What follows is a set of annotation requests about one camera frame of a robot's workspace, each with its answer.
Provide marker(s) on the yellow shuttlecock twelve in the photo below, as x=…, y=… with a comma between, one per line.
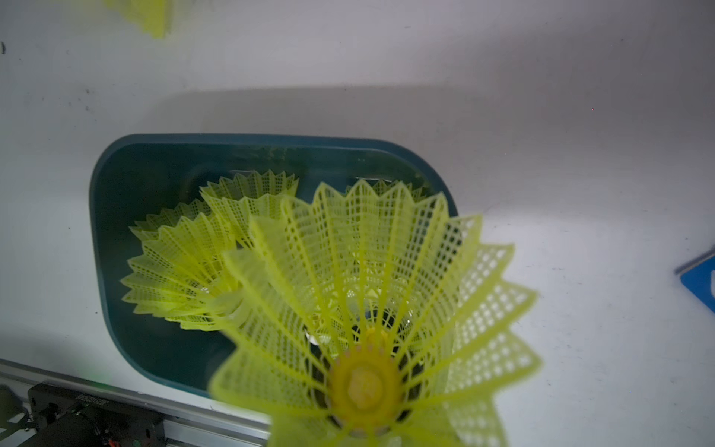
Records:
x=383, y=324

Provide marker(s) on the yellow shuttlecock seven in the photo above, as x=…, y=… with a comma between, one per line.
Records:
x=234, y=200

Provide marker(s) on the yellow shuttlecock six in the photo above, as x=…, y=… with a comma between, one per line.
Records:
x=180, y=270

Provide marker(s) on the teal plastic storage box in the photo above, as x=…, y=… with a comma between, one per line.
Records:
x=140, y=180

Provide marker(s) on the yellow shuttlecock one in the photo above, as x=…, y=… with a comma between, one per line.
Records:
x=153, y=17

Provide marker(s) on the red blue white packet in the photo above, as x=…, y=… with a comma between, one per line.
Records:
x=697, y=276

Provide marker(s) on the aluminium front rail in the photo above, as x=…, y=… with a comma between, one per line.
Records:
x=185, y=425

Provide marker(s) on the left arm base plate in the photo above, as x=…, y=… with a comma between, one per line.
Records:
x=53, y=416

